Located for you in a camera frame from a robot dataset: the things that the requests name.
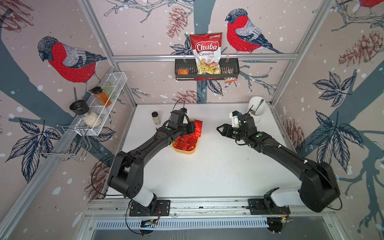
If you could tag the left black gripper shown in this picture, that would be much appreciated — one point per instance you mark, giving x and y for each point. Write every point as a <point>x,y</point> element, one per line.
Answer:
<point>191,128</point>

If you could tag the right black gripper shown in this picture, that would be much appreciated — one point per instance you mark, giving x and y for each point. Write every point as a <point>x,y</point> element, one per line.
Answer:
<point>226,130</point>

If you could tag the yellow plastic storage box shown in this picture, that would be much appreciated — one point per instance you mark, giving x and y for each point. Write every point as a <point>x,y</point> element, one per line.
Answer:
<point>186,147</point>

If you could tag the red tea bag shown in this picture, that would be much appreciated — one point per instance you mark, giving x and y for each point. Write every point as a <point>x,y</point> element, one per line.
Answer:
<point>198,128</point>

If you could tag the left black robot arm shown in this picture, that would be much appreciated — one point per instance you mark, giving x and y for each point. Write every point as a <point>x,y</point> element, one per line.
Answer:
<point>127,170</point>

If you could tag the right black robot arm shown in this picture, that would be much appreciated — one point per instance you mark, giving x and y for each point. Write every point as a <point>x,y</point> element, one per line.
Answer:
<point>319,186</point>

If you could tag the red tea bags pile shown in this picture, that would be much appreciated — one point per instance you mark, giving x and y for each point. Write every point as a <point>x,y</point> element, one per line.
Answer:
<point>186,141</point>

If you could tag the small spice jar on table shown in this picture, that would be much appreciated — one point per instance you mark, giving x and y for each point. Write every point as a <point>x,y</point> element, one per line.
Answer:
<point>156,118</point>

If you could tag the metal spoon in cup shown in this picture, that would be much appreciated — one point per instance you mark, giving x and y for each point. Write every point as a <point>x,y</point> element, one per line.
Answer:
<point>257,106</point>

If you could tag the white utensil cup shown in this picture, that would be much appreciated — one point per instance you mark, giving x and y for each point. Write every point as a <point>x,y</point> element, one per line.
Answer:
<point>257,118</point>

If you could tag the Chuba cassava chips bag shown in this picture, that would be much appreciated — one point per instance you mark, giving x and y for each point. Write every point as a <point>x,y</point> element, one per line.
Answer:
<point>207,53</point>

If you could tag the orange spice jar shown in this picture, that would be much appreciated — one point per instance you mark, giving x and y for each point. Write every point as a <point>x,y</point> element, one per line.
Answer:
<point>101,96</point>

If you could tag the black lid rice jar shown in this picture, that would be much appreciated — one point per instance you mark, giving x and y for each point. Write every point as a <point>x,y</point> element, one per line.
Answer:
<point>90,118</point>

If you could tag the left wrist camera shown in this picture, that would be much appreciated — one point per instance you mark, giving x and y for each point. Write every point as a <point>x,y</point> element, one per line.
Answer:
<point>179,116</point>

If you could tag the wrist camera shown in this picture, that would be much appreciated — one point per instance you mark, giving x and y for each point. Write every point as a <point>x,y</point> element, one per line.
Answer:
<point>234,116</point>
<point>179,116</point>

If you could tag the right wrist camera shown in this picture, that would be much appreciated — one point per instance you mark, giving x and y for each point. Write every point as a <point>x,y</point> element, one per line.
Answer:
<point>234,116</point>

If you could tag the black wire wall basket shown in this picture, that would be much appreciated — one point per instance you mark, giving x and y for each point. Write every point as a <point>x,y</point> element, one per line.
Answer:
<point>189,70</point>

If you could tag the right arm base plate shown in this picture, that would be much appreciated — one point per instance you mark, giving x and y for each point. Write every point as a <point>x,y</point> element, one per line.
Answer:
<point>266,207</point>

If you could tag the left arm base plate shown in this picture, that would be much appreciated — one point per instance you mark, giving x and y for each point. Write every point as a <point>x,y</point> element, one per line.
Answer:
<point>156,208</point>

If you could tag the white wire wall shelf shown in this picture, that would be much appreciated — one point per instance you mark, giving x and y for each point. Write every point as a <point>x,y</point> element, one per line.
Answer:
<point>113,86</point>

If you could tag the chrome wire rack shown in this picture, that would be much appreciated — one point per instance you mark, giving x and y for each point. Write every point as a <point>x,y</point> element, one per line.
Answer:
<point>62,151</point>

